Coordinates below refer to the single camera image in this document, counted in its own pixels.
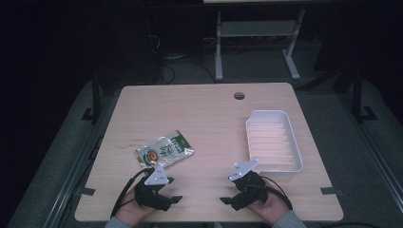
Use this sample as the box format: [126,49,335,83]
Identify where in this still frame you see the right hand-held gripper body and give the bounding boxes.
[227,159,270,212]

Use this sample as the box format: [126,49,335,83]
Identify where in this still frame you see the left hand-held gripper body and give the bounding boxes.
[133,163,174,213]

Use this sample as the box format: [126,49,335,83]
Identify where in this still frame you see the person's left hand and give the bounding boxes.
[114,189,151,227]

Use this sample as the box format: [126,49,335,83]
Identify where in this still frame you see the person's right hand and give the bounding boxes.
[246,189,291,225]

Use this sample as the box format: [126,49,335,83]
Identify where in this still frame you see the silver green snack packet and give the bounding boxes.
[134,129,196,169]

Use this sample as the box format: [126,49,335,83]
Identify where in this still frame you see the white ribbed plastic tray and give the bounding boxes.
[245,109,304,175]

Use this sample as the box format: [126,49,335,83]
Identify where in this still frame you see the black metal stand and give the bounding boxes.
[80,67,103,125]
[351,65,378,124]

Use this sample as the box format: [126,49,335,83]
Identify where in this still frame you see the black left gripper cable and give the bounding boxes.
[109,167,156,220]

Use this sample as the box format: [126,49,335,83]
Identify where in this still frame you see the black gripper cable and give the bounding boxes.
[109,167,156,220]
[261,176,294,211]

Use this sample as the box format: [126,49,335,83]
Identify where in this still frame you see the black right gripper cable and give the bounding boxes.
[261,176,294,211]

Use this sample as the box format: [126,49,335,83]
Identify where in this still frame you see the black table edge bracket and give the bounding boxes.
[319,186,345,196]
[75,186,96,197]

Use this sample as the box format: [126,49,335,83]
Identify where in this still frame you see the metal floor rail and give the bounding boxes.
[42,94,110,228]
[336,93,403,207]

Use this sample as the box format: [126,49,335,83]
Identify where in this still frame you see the black floor cables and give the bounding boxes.
[160,55,218,86]

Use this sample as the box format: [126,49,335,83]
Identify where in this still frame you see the white metal desk frame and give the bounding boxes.
[214,9,307,82]

